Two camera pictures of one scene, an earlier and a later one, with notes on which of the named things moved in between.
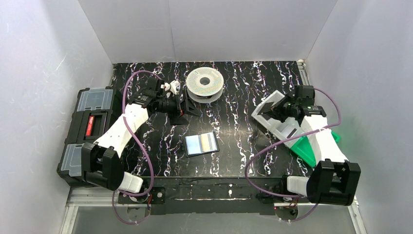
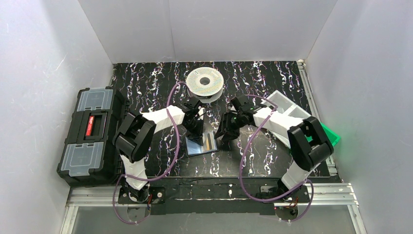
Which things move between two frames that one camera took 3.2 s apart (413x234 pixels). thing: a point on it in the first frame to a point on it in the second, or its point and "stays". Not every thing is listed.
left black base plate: (157, 195) stays
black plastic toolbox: (93, 109) stays
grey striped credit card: (208, 142) stays
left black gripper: (180, 105) to (194, 124)
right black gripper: (282, 110) to (230, 122)
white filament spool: (204, 85) stays
